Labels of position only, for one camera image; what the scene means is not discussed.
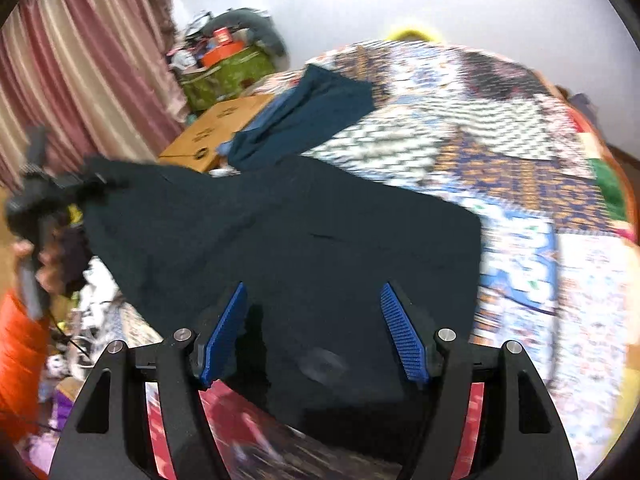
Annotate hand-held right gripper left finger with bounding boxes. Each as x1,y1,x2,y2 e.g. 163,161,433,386
50,282,251,480

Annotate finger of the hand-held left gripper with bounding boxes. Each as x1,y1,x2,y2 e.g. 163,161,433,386
52,171,109,194

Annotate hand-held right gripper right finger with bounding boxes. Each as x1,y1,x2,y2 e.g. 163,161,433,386
380,282,581,480

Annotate black pants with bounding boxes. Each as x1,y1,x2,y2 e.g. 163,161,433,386
82,155,484,461

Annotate person's left forearm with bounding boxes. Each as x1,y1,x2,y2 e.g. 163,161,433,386
0,287,54,442

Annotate person's left hand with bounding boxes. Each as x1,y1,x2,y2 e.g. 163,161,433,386
12,240,63,294

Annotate pink striped curtain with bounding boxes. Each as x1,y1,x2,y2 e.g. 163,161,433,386
0,0,189,194

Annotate wooden lap desk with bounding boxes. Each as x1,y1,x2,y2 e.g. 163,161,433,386
159,94,276,174

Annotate green patterned storage bag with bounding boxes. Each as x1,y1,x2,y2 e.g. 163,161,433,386
180,45,279,114

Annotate orange box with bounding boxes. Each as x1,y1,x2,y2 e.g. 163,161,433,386
200,40,246,69

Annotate patchwork quilt bed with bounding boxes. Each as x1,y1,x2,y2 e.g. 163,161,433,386
115,37,640,480

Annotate dark teal garment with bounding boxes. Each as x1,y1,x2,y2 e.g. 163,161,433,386
227,64,376,174

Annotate grey plush toy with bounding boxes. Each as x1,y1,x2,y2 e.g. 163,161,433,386
207,7,289,59

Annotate grey backpack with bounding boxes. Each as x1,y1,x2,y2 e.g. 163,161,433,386
570,91,601,121

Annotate yellow curved headrest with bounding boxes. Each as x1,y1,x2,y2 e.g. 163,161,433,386
387,24,444,44

